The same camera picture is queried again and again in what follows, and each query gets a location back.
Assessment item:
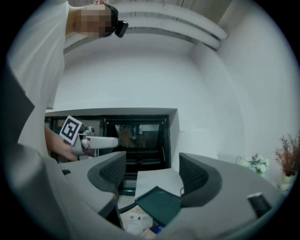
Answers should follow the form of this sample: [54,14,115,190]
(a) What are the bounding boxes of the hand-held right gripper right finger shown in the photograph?
[179,152,223,208]

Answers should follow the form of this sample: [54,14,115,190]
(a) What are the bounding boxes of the person's left forearm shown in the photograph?
[44,124,78,163]

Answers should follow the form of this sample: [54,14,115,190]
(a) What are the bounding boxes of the small blue packet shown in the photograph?
[150,224,166,235]

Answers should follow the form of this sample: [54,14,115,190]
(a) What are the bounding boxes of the person's head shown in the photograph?
[66,0,119,39]

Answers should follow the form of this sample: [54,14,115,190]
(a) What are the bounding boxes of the white ceiling duct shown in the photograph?
[63,1,228,55]

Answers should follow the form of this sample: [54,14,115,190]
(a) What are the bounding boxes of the person's white shirt torso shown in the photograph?
[6,0,76,162]

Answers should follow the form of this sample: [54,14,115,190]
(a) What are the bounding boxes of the dark green tray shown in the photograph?
[135,186,182,227]

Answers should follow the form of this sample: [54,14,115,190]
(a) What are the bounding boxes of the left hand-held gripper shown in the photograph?
[59,115,120,156]

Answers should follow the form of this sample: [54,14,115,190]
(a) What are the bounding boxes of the black head-worn camera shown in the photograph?
[103,2,129,38]

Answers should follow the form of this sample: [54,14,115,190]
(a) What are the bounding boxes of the small white packet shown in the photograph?
[120,210,153,236]

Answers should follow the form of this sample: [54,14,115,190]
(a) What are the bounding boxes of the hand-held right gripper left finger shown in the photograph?
[87,151,127,193]

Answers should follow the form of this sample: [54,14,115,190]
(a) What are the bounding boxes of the person's left hand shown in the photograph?
[81,138,95,157]

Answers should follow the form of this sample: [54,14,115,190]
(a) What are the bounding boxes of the white flowers in vase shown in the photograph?
[240,153,270,177]

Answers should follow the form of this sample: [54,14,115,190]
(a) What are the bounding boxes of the dried reddish plant in vase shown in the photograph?
[273,133,300,191]

